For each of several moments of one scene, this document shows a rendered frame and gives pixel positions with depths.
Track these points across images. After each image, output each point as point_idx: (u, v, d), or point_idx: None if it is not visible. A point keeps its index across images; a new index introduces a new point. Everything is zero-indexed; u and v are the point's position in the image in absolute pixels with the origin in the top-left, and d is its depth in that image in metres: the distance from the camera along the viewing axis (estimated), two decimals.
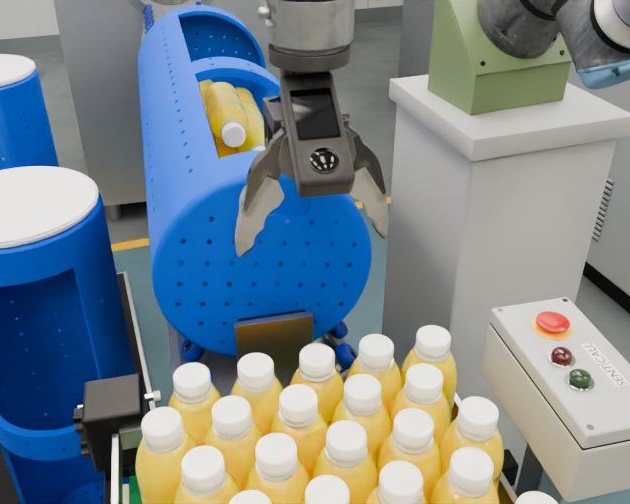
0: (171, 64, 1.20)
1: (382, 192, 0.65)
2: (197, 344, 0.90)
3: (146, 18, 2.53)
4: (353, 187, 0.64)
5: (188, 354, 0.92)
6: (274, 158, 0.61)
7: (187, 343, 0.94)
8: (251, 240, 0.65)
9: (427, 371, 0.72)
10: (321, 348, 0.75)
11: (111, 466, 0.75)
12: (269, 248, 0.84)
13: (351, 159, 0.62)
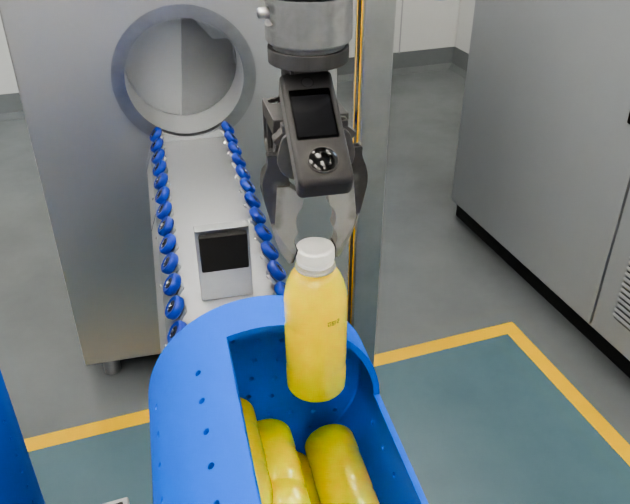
0: None
1: (356, 211, 0.66)
2: None
3: (154, 151, 1.84)
4: (334, 194, 0.64)
5: None
6: (276, 168, 0.61)
7: None
8: (293, 246, 0.66)
9: None
10: (320, 241, 0.68)
11: None
12: None
13: (350, 159, 0.62)
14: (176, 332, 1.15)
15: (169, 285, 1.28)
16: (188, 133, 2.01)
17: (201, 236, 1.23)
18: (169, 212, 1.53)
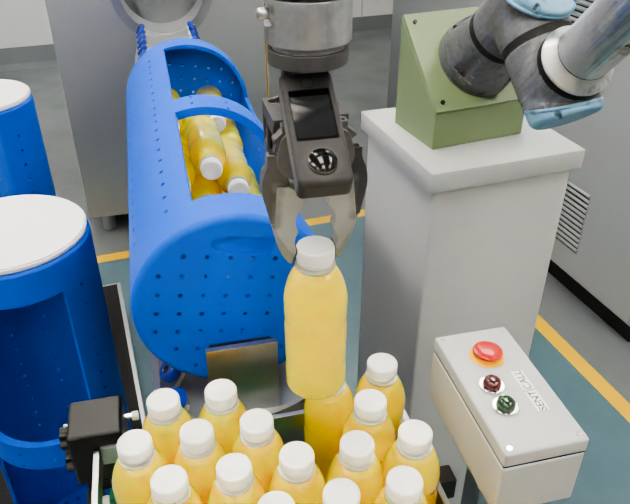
0: (155, 100, 1.29)
1: (356, 211, 0.66)
2: (173, 367, 0.98)
3: (139, 38, 2.62)
4: None
5: (165, 375, 1.01)
6: (275, 169, 0.61)
7: (165, 365, 1.02)
8: (292, 246, 0.66)
9: (373, 396, 0.81)
10: (220, 120, 1.51)
11: (92, 480, 0.83)
12: (237, 281, 0.93)
13: (350, 159, 0.62)
14: None
15: None
16: (164, 32, 2.79)
17: None
18: None
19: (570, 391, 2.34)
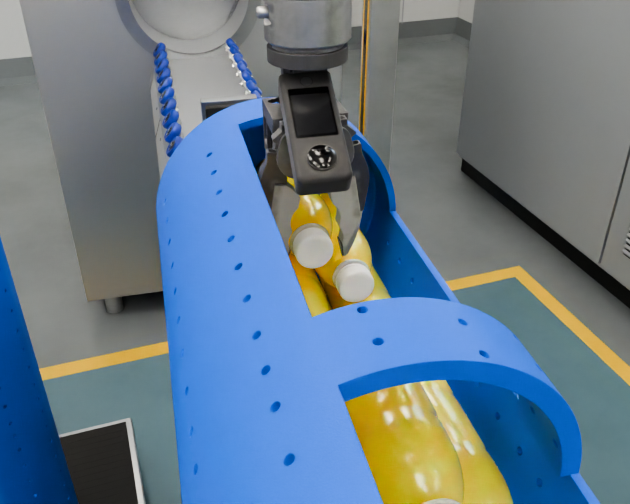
0: (253, 300, 0.48)
1: (360, 208, 0.66)
2: None
3: (158, 64, 1.80)
4: (337, 193, 0.64)
5: None
6: (275, 166, 0.61)
7: None
8: (286, 246, 0.66)
9: None
10: (364, 279, 0.70)
11: None
12: None
13: (350, 158, 0.62)
14: None
15: None
16: (192, 53, 1.97)
17: (208, 106, 1.19)
18: (174, 108, 1.49)
19: None
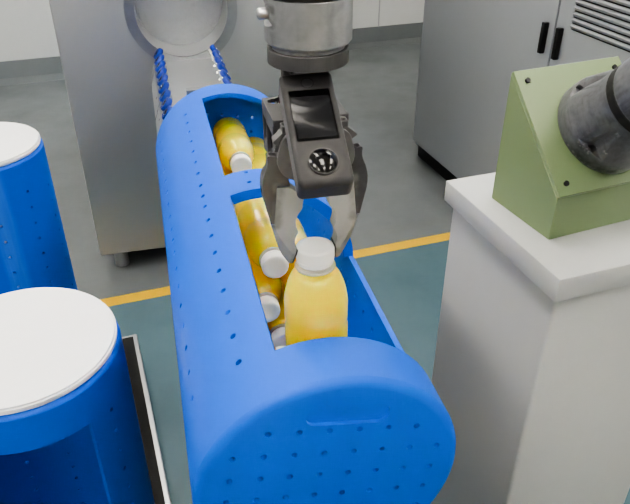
0: (200, 173, 1.05)
1: (356, 211, 0.66)
2: None
3: (157, 64, 2.37)
4: None
5: None
6: (276, 169, 0.61)
7: None
8: (292, 247, 0.66)
9: None
10: None
11: None
12: (336, 457, 0.69)
13: (350, 159, 0.62)
14: None
15: None
16: (184, 56, 2.54)
17: (191, 93, 1.76)
18: (169, 96, 2.06)
19: None
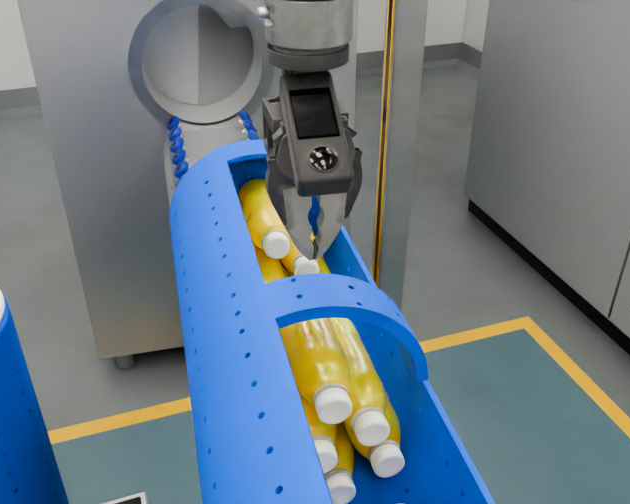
0: (232, 276, 0.81)
1: (345, 215, 0.66)
2: None
3: (172, 140, 1.81)
4: (326, 195, 0.64)
5: None
6: (278, 172, 0.62)
7: None
8: (309, 244, 0.66)
9: None
10: (312, 267, 1.03)
11: None
12: None
13: (350, 158, 0.62)
14: None
15: None
16: (205, 123, 1.98)
17: None
18: None
19: None
